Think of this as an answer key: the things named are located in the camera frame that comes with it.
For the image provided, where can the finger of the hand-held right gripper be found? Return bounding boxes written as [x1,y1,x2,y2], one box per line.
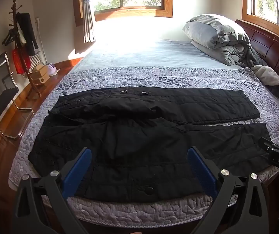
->
[258,137,279,155]

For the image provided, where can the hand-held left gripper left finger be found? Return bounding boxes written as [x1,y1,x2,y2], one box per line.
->
[12,148,92,234]

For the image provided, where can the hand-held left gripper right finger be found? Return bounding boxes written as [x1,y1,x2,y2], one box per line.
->
[187,146,270,234]

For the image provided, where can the black pants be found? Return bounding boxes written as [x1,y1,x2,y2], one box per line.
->
[28,86,272,203]

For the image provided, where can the white fleece blanket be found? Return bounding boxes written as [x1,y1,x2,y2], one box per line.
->
[250,65,279,87]

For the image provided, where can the white quilted mattress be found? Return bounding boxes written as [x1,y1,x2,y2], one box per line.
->
[8,166,279,228]

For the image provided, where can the grey leaf-patterned quilted bedspread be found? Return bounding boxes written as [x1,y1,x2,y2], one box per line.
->
[8,66,279,194]

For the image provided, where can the wooden coat rack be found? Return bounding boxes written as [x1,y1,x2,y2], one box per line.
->
[8,0,42,98]

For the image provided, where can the wooden headboard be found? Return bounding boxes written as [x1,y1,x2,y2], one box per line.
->
[234,19,279,103]

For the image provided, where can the large cardboard box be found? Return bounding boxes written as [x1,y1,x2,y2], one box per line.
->
[31,71,50,86]

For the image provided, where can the folded grey duvet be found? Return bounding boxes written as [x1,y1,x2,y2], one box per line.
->
[191,40,252,66]

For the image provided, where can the purple and white appliance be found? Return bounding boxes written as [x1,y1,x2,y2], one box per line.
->
[45,63,60,76]

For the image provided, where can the black mesh chrome chair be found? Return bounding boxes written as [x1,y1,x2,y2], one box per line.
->
[0,52,34,141]

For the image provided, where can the black striped bag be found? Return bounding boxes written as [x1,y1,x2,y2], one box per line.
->
[28,51,48,72]

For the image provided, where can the red bag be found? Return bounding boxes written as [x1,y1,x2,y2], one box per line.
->
[12,48,32,75]

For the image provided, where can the light blue bed sheet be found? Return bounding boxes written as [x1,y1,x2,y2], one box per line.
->
[70,39,245,75]

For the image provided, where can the grey pillow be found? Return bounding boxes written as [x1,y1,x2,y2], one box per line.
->
[182,14,251,50]

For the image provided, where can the white steamer pole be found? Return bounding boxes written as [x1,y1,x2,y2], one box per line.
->
[35,17,48,64]

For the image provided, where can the black hanging garment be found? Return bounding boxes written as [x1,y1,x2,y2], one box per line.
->
[16,12,39,56]

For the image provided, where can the black clothes hangers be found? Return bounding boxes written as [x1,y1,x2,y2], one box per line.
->
[2,28,17,47]

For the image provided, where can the grey curtain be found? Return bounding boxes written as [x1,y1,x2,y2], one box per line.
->
[78,0,96,43]

